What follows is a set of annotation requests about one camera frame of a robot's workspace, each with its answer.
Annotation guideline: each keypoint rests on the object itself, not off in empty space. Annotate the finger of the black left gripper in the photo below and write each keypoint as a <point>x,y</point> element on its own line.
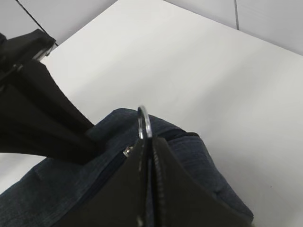
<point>59,106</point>
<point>56,135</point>

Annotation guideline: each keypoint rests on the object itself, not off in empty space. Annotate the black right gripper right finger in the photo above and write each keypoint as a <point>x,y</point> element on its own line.
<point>178,201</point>

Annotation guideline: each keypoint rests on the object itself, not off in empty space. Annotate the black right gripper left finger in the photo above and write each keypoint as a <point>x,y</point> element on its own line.
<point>121,202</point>

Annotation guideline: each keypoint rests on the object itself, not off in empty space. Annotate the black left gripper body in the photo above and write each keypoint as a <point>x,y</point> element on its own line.
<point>18,90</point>

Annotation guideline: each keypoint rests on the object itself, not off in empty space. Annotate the dark blue lunch bag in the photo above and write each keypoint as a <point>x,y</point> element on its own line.
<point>52,188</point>

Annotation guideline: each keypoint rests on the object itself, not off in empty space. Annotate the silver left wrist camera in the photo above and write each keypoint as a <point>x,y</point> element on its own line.
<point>19,50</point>

